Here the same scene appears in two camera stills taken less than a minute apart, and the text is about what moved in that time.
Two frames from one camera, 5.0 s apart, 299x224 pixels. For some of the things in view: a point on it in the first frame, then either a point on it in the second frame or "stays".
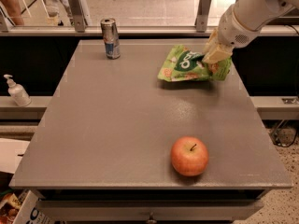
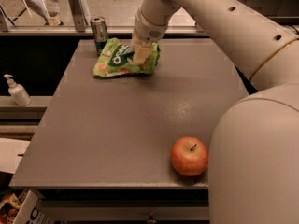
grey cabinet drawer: [153, 210] stays
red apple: [190, 156] stays
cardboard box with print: [22, 209] stays
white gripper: [234, 30] to [146, 32]
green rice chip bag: [183, 63] to [117, 57]
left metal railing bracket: [77, 7] stays
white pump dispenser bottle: [19, 93] stays
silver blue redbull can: [111, 39] to [100, 33]
